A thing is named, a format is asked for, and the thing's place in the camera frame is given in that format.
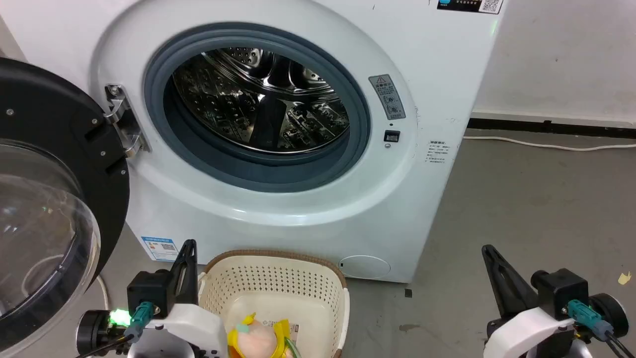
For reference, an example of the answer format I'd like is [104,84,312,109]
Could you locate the white front-load washing machine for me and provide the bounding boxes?
[0,0,508,284]

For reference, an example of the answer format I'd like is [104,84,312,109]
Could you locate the cream perforated laundry basket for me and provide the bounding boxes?
[198,250,350,358]

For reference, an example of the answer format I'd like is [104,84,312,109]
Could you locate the black round washer door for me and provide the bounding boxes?
[0,57,131,356]

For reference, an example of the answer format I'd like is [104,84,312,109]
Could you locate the yellow and pink plush toy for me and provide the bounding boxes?
[228,313,301,358]

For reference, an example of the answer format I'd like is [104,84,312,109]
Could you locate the left gripper teal-plug cable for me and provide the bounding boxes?
[75,301,156,358]

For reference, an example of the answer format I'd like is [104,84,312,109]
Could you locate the blue and white energy sticker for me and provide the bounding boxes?
[141,236,180,262]

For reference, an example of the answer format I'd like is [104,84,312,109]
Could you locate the grey warning sticker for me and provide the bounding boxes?
[369,74,406,121]

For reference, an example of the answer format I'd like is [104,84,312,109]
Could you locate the black wall baseboard strip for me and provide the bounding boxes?
[467,118,636,140]

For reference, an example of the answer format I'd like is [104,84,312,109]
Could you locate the long white floor cable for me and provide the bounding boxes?
[463,136,636,151]

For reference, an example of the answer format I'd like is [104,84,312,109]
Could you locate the black QR code label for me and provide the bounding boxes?
[437,0,504,14]

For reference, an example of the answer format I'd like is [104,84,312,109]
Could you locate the thin white looped cable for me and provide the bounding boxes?
[96,274,110,311]

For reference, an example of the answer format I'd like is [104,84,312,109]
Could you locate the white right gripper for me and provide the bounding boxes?
[481,245,630,358]

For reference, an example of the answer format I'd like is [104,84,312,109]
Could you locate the right gripper teal-plug cable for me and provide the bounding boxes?
[565,299,636,358]

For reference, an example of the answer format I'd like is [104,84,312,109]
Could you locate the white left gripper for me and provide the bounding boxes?
[76,239,228,358]

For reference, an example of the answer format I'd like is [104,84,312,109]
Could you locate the gripper teal-plug cable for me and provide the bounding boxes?
[565,299,636,358]
[75,301,156,358]

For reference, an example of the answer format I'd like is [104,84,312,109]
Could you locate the chrome door hinge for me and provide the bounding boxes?
[104,84,151,159]

